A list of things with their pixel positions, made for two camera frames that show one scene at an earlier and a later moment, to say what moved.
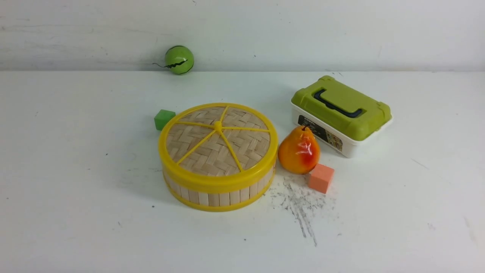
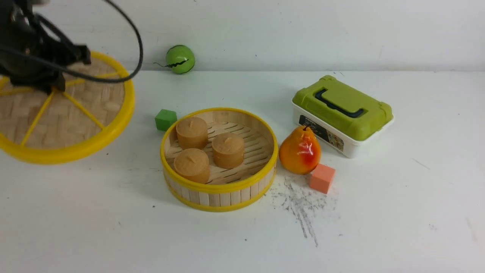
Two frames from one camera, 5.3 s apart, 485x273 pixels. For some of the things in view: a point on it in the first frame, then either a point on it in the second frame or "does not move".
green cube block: x=162 y=117 does not move
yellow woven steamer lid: x=218 y=146 to x=67 y=126
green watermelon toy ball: x=179 y=59 does not move
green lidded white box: x=340 y=114 does not move
